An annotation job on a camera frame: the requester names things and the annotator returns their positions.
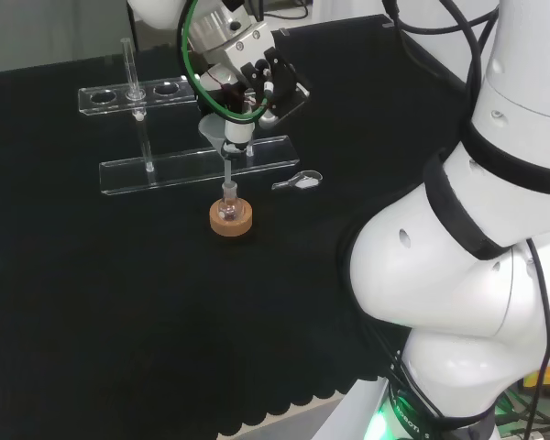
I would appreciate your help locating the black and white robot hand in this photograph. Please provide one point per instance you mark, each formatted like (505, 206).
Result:
(252, 50)

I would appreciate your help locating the clear plastic funnel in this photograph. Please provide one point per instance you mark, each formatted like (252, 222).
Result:
(211, 130)

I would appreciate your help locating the clear acrylic funnel stand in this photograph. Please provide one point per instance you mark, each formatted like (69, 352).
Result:
(183, 167)

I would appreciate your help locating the clear glass weighing funnel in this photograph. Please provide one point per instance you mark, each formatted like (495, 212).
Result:
(304, 181)

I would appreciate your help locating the small round-bottom glass flask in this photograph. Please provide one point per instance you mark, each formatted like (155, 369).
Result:
(228, 208)

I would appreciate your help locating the black bench cloth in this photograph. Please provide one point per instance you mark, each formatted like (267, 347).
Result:
(119, 298)

